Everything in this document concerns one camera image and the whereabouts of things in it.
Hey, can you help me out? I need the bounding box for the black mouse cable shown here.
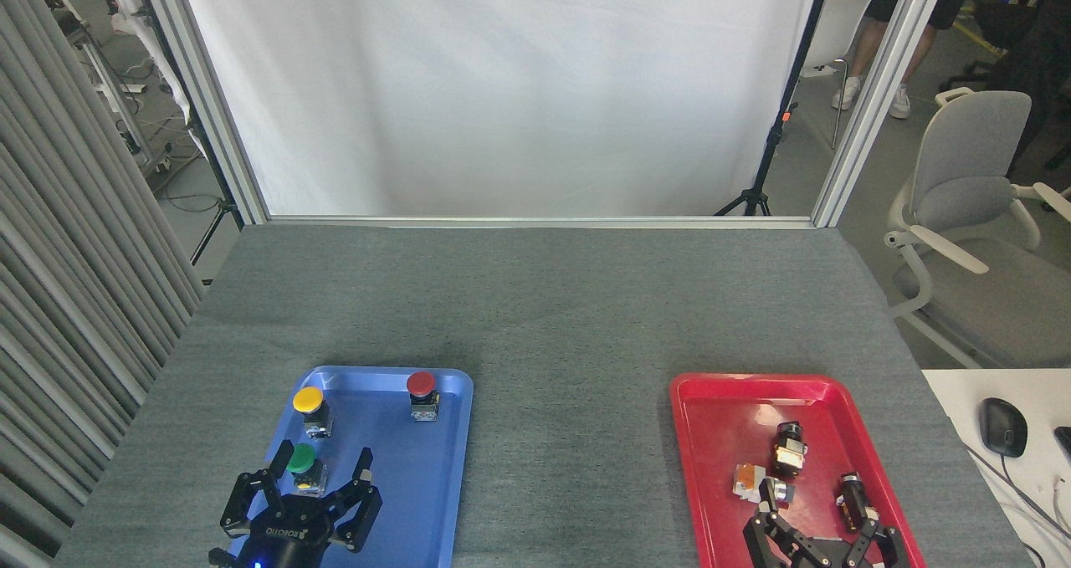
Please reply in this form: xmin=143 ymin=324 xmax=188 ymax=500
xmin=962 ymin=444 xmax=1071 ymax=545

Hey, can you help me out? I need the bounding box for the green push button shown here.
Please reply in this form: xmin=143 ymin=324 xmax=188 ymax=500
xmin=286 ymin=443 xmax=329 ymax=498

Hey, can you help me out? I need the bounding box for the silver aluminium rail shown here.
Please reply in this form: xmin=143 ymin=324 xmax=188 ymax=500
xmin=266 ymin=214 xmax=817 ymax=231

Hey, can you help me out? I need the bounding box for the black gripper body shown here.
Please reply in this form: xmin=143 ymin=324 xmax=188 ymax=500
xmin=795 ymin=539 xmax=855 ymax=568
xmin=241 ymin=494 xmax=337 ymax=568

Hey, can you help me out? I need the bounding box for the black computer mouse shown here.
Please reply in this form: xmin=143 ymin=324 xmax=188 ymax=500
xmin=978 ymin=397 xmax=1029 ymax=459

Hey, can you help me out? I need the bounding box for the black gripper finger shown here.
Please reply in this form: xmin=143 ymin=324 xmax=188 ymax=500
xmin=744 ymin=501 xmax=817 ymax=568
xmin=844 ymin=519 xmax=907 ymax=568
xmin=219 ymin=440 xmax=296 ymax=540
xmin=322 ymin=448 xmax=384 ymax=555

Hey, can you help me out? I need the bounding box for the orange and white switch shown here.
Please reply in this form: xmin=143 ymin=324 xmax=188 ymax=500
xmin=732 ymin=463 xmax=797 ymax=507

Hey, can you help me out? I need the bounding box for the red plastic tray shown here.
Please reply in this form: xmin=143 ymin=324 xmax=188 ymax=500
xmin=669 ymin=372 xmax=928 ymax=568

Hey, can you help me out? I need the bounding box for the yellow push button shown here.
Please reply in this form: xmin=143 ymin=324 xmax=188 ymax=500
xmin=292 ymin=386 xmax=335 ymax=441

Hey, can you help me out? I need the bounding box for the white backdrop screen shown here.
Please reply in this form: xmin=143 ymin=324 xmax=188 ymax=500
xmin=175 ymin=0 xmax=828 ymax=218

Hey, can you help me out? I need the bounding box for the blue plastic tray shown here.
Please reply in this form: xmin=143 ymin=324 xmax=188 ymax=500
xmin=224 ymin=366 xmax=475 ymax=568

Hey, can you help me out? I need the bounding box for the black switch with gold band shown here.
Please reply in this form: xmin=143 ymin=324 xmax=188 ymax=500
xmin=770 ymin=421 xmax=810 ymax=479

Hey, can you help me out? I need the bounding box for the black tripod stand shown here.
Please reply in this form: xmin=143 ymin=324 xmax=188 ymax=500
xmin=713 ymin=0 xmax=839 ymax=217

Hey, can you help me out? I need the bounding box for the white desk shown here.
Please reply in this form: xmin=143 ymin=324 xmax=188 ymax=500
xmin=920 ymin=368 xmax=1071 ymax=568

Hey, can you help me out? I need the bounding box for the grey ribbed curtain panel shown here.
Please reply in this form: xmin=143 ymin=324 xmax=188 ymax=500
xmin=0 ymin=0 xmax=207 ymax=568

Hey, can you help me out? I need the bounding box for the person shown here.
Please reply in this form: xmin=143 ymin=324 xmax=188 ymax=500
xmin=830 ymin=0 xmax=981 ymax=120

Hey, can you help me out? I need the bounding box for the grey office chair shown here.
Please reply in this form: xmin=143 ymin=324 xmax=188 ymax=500
xmin=884 ymin=86 xmax=1071 ymax=371

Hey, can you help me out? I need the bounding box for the metal stand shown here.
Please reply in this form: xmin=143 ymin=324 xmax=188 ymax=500
xmin=46 ymin=0 xmax=178 ymax=177

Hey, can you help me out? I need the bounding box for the white chair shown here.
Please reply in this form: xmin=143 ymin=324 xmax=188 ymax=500
xmin=798 ymin=0 xmax=874 ymax=151

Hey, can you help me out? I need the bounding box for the red push button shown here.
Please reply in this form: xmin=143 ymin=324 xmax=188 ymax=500
xmin=406 ymin=371 xmax=442 ymax=423

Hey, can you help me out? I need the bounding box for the black switch with silver ring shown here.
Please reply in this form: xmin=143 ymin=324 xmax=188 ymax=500
xmin=836 ymin=471 xmax=880 ymax=530

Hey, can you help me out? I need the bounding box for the silver aluminium post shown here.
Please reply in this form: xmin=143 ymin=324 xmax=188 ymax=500
xmin=811 ymin=0 xmax=956 ymax=228
xmin=136 ymin=0 xmax=271 ymax=225

